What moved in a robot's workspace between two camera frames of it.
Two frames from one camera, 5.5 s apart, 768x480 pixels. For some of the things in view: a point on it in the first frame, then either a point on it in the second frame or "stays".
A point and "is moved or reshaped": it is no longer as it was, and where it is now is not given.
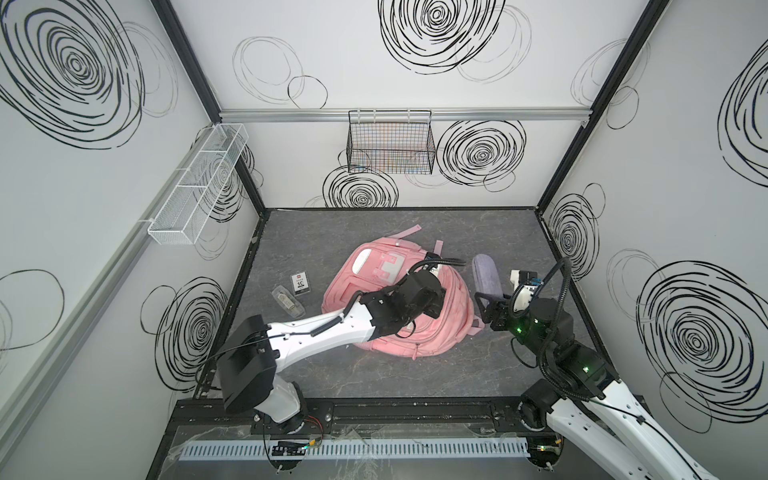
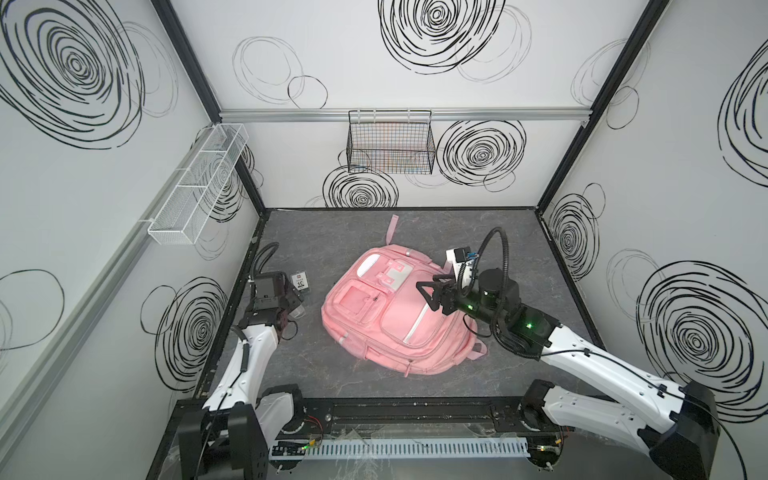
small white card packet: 300,283 stays
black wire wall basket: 395,142 stays
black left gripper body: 433,298 → 264,303
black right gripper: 498,308 → 447,295
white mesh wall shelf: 183,218 stays
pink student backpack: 376,262 is moved or reshaped
